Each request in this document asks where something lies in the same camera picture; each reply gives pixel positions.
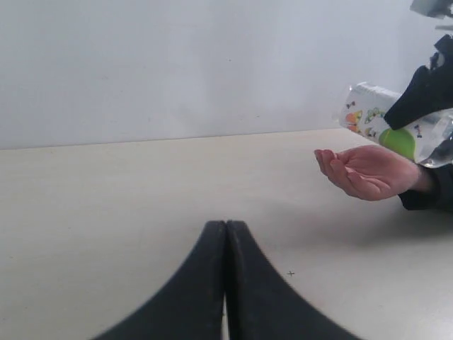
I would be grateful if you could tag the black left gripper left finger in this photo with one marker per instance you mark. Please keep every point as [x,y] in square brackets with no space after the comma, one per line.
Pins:
[190,305]

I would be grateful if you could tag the left gripper robot black right finger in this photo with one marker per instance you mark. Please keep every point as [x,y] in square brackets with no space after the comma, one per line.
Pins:
[429,91]

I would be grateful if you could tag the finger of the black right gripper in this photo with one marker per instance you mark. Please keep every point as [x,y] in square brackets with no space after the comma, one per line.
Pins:
[260,304]

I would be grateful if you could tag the black sleeved forearm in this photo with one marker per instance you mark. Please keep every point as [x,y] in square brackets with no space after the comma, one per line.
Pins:
[434,191]

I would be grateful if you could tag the person's open hand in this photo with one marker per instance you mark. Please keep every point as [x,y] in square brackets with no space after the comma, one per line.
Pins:
[369,172]

